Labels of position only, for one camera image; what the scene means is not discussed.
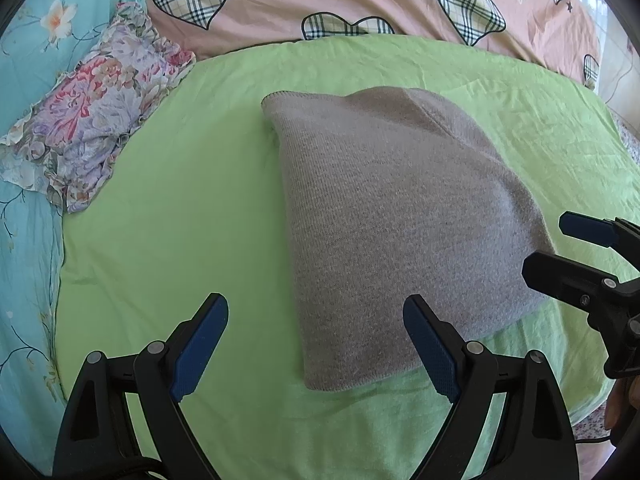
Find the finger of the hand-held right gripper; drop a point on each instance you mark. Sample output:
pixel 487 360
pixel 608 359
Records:
pixel 587 229
pixel 560 275

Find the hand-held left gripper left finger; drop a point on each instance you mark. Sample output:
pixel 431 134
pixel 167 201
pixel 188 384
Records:
pixel 200 350

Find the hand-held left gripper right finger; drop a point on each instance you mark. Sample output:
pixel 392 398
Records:
pixel 432 350

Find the grey knit sweater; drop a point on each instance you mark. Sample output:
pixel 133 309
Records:
pixel 400 220

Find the person's right hand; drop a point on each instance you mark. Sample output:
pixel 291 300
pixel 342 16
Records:
pixel 617 405

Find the green blanket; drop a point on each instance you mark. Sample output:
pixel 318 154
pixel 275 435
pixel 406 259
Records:
pixel 190 210

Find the teal floral bed sheet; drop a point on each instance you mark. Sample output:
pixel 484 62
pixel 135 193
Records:
pixel 30 240

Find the floral ruffled pillowcase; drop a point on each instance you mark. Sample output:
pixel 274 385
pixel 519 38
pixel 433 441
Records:
pixel 95 110

